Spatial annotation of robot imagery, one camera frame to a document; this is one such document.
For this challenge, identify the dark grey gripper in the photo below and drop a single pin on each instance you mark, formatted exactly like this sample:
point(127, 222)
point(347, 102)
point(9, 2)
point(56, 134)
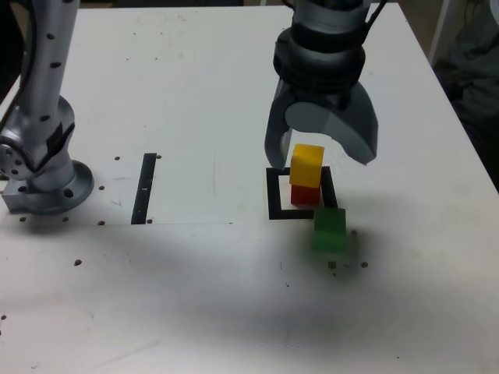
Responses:
point(319, 96)

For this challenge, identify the yellow cube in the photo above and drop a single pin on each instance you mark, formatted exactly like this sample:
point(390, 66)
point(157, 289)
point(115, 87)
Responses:
point(307, 167)

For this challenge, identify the red cube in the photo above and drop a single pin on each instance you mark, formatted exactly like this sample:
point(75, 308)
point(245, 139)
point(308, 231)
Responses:
point(305, 196)

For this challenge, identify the green cube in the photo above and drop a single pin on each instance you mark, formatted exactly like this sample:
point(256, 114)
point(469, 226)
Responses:
point(329, 231)

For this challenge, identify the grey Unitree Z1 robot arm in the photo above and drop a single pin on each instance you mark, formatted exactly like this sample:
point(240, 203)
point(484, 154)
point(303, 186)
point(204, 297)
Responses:
point(44, 78)

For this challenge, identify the black tape square outline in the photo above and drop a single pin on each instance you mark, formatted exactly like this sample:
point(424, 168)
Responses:
point(273, 195)

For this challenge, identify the dark grey fabric bundle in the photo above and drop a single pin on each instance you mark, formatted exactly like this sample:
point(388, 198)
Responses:
point(475, 78)

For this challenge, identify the black tape strip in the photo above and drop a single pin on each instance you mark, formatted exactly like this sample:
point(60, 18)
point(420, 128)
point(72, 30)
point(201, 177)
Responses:
point(143, 187)

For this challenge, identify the white frame post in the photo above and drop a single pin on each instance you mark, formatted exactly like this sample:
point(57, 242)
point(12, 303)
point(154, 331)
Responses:
point(437, 31)

